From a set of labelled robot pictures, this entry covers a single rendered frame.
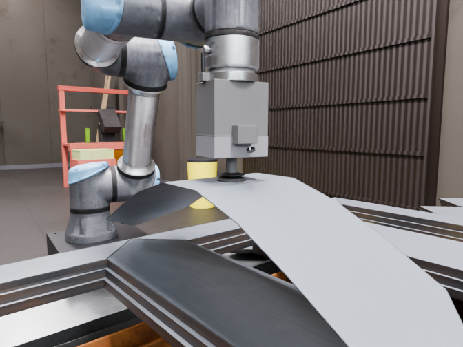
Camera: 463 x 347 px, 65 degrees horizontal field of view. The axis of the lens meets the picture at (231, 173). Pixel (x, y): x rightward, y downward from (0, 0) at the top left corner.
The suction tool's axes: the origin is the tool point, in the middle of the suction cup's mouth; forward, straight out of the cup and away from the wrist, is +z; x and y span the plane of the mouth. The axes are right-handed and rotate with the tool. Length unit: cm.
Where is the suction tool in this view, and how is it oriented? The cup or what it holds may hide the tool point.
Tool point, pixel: (231, 188)
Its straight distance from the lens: 53.2
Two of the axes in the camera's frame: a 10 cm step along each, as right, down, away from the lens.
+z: 0.0, 9.9, 1.2
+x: -4.7, -1.1, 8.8
